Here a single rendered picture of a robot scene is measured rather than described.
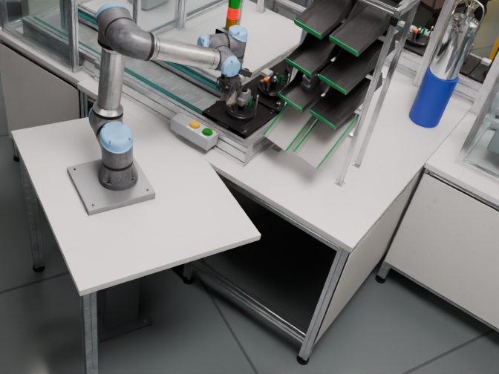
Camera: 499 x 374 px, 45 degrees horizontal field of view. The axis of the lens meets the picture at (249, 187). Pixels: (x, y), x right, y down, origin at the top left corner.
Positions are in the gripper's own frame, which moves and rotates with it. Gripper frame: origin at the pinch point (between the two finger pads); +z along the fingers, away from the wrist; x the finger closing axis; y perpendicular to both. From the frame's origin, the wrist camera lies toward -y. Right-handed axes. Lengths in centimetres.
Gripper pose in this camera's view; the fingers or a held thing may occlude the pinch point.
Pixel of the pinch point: (229, 102)
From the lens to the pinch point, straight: 259.5
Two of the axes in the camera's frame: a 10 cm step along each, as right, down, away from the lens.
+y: -5.7, 4.8, -6.6
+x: 8.0, 4.8, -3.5
